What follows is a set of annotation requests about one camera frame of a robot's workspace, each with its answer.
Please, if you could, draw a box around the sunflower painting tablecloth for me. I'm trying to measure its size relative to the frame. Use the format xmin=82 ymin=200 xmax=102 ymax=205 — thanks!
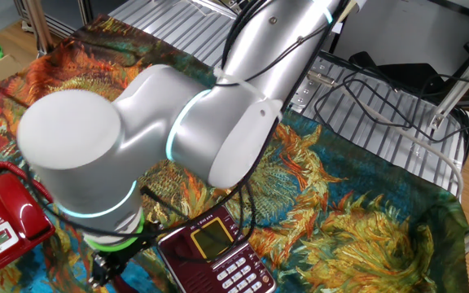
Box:
xmin=0 ymin=14 xmax=469 ymax=293

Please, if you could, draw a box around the maroon telephone base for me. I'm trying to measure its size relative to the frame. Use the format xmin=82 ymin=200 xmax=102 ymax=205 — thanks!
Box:
xmin=156 ymin=205 xmax=277 ymax=293

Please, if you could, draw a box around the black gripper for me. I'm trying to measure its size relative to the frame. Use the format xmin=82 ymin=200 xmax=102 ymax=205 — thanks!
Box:
xmin=87 ymin=231 xmax=158 ymax=290

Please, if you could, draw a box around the silver base mounting plate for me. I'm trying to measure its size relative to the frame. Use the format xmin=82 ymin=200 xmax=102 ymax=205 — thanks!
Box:
xmin=289 ymin=56 xmax=335 ymax=114

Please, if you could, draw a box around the slanted aluminium profile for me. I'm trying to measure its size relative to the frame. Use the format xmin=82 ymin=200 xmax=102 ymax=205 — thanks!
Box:
xmin=428 ymin=38 xmax=469 ymax=131

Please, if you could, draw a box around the aluminium frame rail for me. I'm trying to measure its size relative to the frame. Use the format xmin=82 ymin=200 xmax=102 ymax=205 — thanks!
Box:
xmin=13 ymin=0 xmax=94 ymax=40

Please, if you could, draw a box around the thick aluminium frame post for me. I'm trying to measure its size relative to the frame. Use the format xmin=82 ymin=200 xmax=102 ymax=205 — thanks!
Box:
xmin=22 ymin=0 xmax=55 ymax=57

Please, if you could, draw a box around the green flange ring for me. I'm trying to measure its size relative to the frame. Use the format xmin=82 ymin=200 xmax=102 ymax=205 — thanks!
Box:
xmin=84 ymin=211 xmax=146 ymax=253

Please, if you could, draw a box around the red coiled phone cord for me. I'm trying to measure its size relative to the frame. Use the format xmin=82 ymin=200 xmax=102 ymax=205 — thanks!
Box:
xmin=0 ymin=161 xmax=55 ymax=203

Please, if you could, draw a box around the black table cable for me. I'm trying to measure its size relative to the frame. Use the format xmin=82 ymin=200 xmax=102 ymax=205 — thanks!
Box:
xmin=313 ymin=48 xmax=469 ymax=144

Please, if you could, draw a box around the red telephone handset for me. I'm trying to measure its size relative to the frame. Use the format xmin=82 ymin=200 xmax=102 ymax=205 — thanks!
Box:
xmin=0 ymin=173 xmax=55 ymax=241

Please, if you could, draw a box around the black office chair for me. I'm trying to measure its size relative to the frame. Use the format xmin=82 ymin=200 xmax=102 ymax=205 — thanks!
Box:
xmin=348 ymin=40 xmax=469 ymax=147

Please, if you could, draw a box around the grey cable with metal plug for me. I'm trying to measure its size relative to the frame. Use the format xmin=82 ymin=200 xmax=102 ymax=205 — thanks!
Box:
xmin=307 ymin=68 xmax=465 ymax=200

